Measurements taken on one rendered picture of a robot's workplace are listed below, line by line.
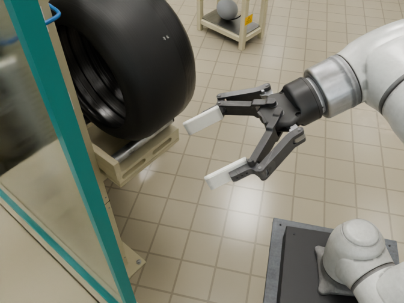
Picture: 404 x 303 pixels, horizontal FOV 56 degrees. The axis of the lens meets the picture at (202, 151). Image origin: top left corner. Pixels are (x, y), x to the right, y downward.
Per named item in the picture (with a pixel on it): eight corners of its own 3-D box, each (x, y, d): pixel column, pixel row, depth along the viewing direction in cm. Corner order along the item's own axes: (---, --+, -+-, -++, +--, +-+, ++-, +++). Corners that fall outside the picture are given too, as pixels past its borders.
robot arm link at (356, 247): (351, 237, 137) (367, 200, 121) (385, 281, 125) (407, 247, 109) (312, 253, 133) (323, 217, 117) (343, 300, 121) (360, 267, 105)
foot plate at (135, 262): (110, 297, 204) (109, 296, 202) (79, 267, 216) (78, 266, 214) (146, 262, 218) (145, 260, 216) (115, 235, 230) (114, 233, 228)
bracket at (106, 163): (117, 182, 150) (113, 166, 142) (57, 136, 167) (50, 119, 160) (124, 177, 151) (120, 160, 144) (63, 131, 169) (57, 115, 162)
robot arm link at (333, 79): (333, 85, 68) (303, 100, 68) (327, 44, 61) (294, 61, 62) (363, 115, 62) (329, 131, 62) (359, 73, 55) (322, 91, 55)
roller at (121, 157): (115, 169, 151) (113, 162, 147) (107, 164, 153) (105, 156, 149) (175, 123, 169) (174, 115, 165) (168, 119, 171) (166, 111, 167)
